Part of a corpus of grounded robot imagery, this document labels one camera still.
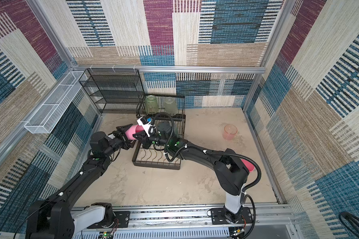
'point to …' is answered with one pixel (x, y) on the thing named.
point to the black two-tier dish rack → (155, 157)
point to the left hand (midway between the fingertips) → (135, 126)
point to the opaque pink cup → (131, 130)
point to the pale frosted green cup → (170, 107)
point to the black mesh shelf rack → (113, 90)
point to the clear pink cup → (229, 132)
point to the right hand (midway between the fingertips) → (134, 137)
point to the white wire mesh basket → (44, 119)
